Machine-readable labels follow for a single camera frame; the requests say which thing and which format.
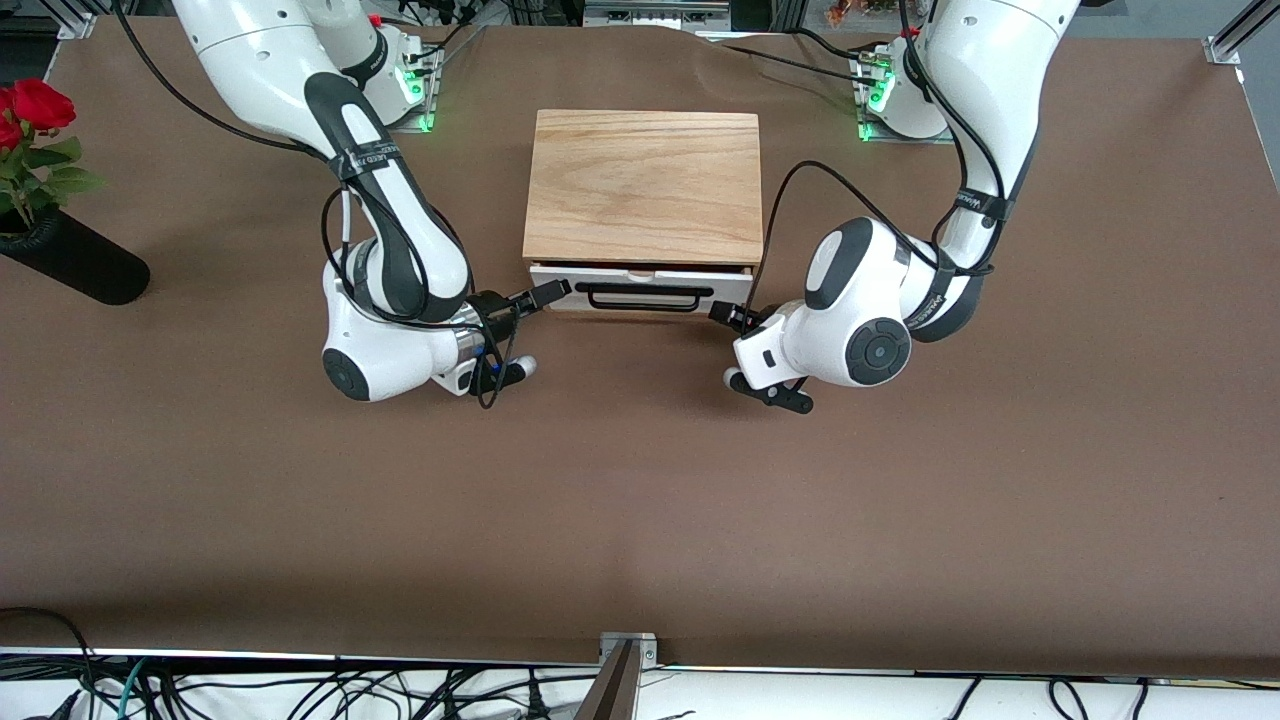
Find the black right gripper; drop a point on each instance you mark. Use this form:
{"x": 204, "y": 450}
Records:
{"x": 497, "y": 306}

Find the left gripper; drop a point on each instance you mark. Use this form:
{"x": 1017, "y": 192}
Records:
{"x": 742, "y": 320}

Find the white-fronted wooden drawer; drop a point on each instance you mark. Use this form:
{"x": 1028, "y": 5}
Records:
{"x": 560, "y": 275}

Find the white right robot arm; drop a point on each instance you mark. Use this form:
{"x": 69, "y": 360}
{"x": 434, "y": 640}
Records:
{"x": 380, "y": 360}

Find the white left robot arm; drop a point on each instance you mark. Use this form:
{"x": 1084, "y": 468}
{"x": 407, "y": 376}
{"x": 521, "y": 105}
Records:
{"x": 870, "y": 350}

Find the light wooden drawer cabinet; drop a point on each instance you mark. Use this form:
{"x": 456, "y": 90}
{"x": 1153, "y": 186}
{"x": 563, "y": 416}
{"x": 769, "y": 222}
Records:
{"x": 645, "y": 190}

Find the brown paper table cover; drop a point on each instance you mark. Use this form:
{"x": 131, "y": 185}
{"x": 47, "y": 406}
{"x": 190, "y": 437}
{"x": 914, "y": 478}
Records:
{"x": 640, "y": 480}

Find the grey power strip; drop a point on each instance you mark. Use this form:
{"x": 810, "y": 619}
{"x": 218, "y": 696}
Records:
{"x": 655, "y": 14}

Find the black cylindrical vase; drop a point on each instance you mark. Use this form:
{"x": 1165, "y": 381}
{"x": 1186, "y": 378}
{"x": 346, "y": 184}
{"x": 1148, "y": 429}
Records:
{"x": 90, "y": 270}

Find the red artificial rose sprig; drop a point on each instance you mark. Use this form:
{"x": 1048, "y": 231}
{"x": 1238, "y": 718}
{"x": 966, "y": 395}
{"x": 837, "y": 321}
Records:
{"x": 40, "y": 100}

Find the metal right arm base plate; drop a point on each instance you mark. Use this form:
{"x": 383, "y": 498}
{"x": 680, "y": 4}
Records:
{"x": 428, "y": 122}

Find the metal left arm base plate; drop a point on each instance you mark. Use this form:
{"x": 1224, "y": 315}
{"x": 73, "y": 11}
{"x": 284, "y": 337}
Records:
{"x": 885, "y": 136}

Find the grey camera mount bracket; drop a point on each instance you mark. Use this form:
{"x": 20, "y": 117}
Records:
{"x": 625, "y": 690}

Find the aluminium table edge rail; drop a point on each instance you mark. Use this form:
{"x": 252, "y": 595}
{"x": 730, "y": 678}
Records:
{"x": 300, "y": 657}

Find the aluminium corner bracket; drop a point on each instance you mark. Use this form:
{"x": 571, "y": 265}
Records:
{"x": 1235, "y": 40}
{"x": 78, "y": 26}

